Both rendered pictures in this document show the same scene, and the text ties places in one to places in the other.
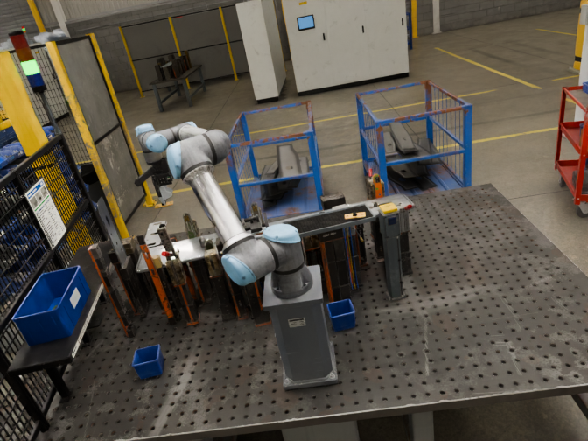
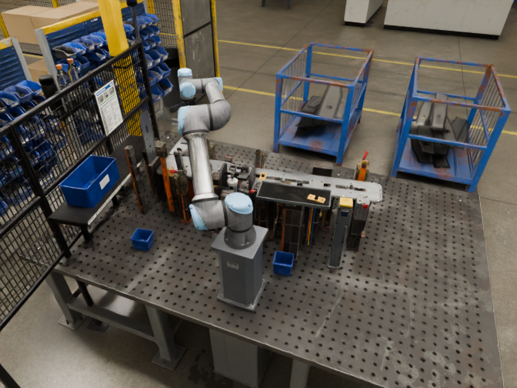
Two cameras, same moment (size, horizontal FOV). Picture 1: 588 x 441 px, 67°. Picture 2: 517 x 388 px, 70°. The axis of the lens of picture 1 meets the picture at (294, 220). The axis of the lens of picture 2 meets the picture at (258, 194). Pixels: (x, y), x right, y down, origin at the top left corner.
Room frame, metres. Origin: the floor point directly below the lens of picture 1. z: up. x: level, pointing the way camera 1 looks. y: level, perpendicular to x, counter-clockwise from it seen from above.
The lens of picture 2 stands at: (0.13, -0.37, 2.33)
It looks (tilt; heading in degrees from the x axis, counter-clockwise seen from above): 38 degrees down; 16
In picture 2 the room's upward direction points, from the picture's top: straight up
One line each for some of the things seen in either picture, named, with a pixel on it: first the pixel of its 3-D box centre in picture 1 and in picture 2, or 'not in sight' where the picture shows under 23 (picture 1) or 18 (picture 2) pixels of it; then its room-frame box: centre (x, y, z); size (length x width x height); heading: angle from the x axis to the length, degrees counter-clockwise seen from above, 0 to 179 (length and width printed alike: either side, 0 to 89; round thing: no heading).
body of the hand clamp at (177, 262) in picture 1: (183, 291); (184, 198); (1.73, 0.57, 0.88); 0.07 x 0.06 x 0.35; 4
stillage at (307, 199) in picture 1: (280, 164); (323, 101); (4.30, 0.03, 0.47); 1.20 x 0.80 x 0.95; 174
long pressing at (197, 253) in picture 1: (276, 228); (266, 176); (1.94, 0.10, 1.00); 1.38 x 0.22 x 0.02; 94
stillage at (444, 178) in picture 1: (408, 145); (441, 122); (4.14, -1.26, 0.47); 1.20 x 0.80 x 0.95; 176
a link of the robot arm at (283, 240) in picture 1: (282, 246); (237, 210); (1.29, 0.06, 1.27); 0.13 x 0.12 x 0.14; 120
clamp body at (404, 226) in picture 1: (401, 240); (357, 223); (1.80, -0.48, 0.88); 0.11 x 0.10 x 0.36; 4
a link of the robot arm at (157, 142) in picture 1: (158, 141); (190, 87); (1.82, 0.48, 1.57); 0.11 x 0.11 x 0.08; 30
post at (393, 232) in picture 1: (392, 255); (339, 235); (1.62, -0.40, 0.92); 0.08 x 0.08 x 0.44; 4
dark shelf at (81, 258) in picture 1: (76, 293); (111, 174); (1.67, 1.00, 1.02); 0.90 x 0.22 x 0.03; 4
